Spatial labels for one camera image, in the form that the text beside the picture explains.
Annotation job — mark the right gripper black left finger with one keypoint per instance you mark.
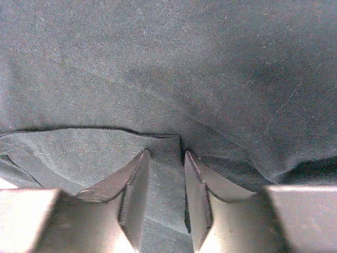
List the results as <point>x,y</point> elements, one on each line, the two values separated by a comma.
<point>106,217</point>

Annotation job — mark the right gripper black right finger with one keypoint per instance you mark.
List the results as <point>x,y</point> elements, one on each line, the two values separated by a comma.
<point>225,217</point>

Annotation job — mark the black t shirt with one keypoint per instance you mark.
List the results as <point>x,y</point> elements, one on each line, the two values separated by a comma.
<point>248,86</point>

